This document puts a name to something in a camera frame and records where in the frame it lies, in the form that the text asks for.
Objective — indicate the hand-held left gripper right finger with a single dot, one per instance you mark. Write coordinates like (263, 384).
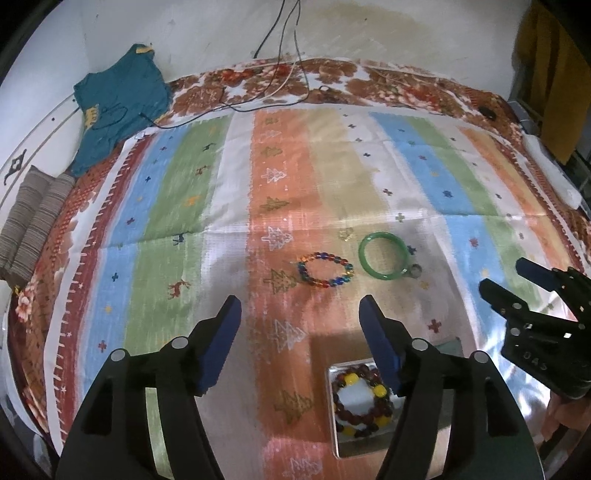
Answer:
(378, 344)

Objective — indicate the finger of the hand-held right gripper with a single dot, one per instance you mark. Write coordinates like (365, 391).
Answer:
(501, 295)
(535, 272)

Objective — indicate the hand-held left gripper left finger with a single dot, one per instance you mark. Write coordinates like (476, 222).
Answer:
(221, 344)

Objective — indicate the green jade bangle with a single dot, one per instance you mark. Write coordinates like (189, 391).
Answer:
(362, 258)

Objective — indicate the silver metal tin box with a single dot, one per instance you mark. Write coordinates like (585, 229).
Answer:
(344, 445)

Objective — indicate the person's right hand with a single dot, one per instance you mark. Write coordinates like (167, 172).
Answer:
(558, 415)

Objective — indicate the white rolled cloth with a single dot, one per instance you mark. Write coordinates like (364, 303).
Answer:
(549, 166)

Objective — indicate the small clear yellow trinket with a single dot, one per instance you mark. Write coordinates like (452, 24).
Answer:
(345, 234)

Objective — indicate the small black object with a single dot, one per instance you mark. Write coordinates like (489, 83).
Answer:
(487, 112)

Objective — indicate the striped colourful blanket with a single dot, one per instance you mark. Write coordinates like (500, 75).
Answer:
(286, 175)

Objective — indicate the yellow hanging garment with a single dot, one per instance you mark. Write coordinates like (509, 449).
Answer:
(563, 69)

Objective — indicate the striped folded cloth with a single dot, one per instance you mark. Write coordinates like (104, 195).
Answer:
(37, 217)

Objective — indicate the teal garment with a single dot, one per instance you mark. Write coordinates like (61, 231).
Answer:
(124, 92)

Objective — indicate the black wall ornament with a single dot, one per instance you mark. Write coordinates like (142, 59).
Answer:
(16, 167)

